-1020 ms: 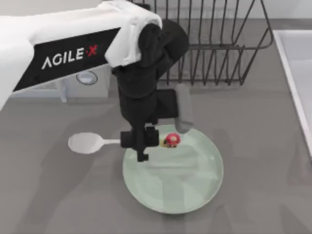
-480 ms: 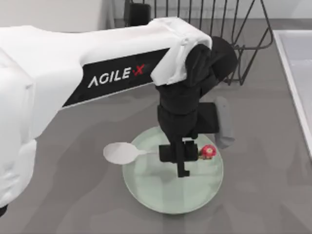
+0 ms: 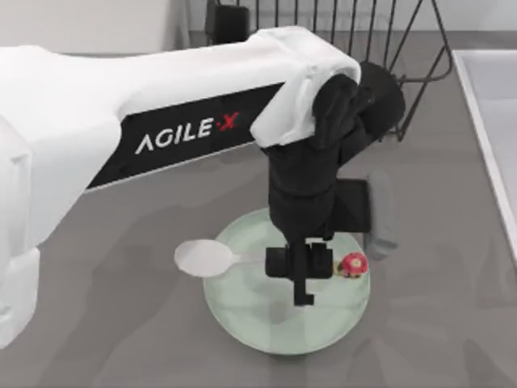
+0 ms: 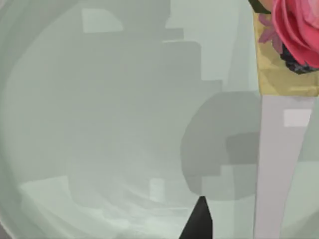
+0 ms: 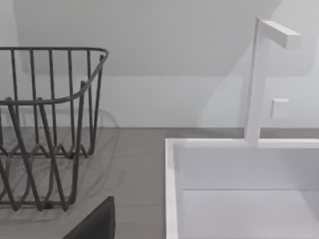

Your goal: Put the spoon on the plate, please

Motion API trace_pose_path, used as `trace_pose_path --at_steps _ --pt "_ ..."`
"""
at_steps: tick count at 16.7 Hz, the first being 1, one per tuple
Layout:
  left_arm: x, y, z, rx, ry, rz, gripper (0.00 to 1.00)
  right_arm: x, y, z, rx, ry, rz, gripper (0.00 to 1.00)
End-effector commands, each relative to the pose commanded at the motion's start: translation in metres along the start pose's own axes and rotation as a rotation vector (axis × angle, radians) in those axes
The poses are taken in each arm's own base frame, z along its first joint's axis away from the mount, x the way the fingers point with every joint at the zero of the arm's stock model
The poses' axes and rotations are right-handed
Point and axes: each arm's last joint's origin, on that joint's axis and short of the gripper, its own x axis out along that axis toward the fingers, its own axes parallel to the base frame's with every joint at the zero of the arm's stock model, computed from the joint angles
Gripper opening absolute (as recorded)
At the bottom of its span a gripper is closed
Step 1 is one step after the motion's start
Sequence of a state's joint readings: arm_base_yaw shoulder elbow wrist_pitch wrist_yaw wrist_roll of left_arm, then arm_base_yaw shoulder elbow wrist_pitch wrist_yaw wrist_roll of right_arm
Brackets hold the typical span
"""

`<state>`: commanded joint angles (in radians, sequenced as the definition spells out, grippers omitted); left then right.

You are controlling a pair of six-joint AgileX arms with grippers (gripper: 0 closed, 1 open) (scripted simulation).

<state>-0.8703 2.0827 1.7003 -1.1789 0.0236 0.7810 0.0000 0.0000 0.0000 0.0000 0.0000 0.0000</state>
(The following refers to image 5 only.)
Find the tall white tap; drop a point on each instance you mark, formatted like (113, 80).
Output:
(256, 87)

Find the white sink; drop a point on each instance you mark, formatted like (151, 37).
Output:
(236, 199)

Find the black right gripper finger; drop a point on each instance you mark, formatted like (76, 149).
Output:
(99, 221)

